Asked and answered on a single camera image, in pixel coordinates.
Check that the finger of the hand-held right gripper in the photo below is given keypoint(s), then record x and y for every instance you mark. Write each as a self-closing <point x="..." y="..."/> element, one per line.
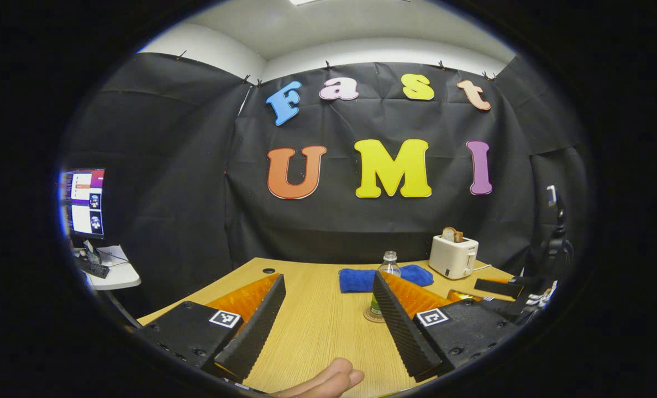
<point x="463" y="296"/>
<point x="499" y="286"/>

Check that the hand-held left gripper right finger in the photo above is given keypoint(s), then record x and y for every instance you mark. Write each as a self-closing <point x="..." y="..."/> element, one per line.
<point x="400" y="331"/>

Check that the white side table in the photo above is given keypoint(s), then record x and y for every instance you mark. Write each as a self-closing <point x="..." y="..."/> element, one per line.
<point x="118" y="273"/>

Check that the bread slice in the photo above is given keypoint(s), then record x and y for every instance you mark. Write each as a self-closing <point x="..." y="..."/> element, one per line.
<point x="452" y="235"/>

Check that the white toaster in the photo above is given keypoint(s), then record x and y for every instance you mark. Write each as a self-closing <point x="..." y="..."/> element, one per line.
<point x="452" y="257"/>

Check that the black backdrop cloth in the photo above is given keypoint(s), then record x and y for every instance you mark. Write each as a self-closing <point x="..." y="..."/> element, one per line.
<point x="361" y="221"/>

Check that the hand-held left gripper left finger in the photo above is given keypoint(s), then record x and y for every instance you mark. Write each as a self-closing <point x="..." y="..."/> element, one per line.
<point x="253" y="331"/>

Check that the blue towel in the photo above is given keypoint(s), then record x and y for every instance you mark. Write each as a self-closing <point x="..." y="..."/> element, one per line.
<point x="356" y="281"/>

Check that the black keyboard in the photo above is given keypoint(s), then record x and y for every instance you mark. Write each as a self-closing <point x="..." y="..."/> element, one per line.
<point x="93" y="268"/>

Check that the ceiling light panel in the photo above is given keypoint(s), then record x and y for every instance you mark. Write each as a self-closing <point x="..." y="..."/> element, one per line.
<point x="305" y="1"/>

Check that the computer monitor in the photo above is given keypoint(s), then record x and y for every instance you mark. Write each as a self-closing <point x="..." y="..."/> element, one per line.
<point x="87" y="202"/>

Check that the clear green-label water bottle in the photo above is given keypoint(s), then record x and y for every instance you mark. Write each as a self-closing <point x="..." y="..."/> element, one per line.
<point x="390" y="264"/>

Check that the round wooden coaster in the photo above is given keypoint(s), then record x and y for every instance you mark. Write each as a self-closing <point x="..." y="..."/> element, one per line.
<point x="371" y="318"/>

